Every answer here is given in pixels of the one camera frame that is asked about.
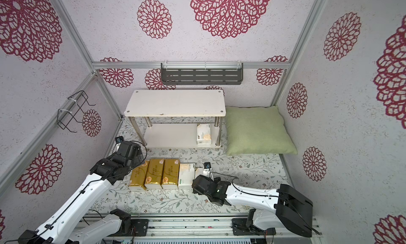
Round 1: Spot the white tissue pack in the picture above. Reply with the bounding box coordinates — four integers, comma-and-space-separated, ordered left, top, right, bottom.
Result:
196, 123, 212, 146
195, 167, 205, 179
178, 163, 196, 190

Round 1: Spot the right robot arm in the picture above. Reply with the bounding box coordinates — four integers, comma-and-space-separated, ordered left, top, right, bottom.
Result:
191, 175, 315, 238

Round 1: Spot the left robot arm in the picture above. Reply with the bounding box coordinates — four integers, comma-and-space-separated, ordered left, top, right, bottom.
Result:
17, 141, 148, 244

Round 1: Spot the gold tissue pack left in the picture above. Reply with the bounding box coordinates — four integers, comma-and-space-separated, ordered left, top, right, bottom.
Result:
129, 160, 149, 192

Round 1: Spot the gold tissue pack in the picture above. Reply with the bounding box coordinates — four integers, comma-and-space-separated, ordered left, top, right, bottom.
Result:
161, 159, 180, 190
129, 160, 149, 192
144, 159, 165, 190

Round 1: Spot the gold tissue pack middle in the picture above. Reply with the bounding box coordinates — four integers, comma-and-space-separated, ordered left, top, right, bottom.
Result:
144, 159, 165, 190

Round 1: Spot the gold tissue pack right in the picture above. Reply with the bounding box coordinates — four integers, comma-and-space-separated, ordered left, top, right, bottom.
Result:
161, 159, 180, 190

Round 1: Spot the white two-tier shelf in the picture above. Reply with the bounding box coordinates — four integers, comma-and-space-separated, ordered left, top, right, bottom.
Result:
124, 90, 226, 149

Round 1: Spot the floral patterned floor mat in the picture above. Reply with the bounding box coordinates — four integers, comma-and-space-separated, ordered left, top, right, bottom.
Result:
91, 124, 292, 215

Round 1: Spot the green cushion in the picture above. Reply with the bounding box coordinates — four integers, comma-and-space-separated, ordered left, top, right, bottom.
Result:
225, 106, 298, 156

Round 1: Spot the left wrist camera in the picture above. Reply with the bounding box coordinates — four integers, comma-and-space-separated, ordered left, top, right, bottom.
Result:
114, 136, 124, 152

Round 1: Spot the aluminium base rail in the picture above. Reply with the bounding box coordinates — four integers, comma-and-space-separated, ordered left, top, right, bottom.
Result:
72, 214, 322, 243

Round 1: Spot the black wire wall rack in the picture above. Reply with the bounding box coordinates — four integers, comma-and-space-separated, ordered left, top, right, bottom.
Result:
56, 90, 95, 134

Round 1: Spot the grey slotted wall shelf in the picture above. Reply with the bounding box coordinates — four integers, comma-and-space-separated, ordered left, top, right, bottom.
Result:
160, 63, 243, 85

